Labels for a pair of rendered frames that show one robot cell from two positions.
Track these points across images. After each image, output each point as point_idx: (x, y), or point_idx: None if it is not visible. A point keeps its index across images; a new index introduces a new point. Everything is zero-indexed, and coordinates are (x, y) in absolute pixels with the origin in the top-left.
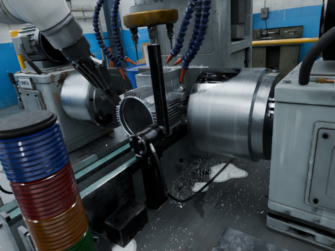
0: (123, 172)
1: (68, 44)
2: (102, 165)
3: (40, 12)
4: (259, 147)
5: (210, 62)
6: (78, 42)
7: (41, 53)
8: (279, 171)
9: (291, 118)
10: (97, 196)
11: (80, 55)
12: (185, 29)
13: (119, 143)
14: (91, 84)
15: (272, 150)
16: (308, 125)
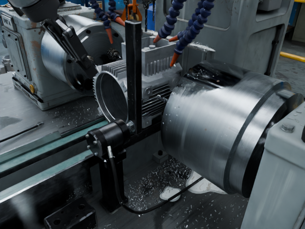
0: (79, 165)
1: (26, 4)
2: (62, 146)
3: None
4: (238, 187)
5: (222, 40)
6: (41, 2)
7: None
8: (252, 226)
9: (281, 177)
10: (40, 190)
11: (43, 17)
12: (179, 7)
13: (91, 121)
14: (63, 49)
15: (249, 201)
16: (300, 194)
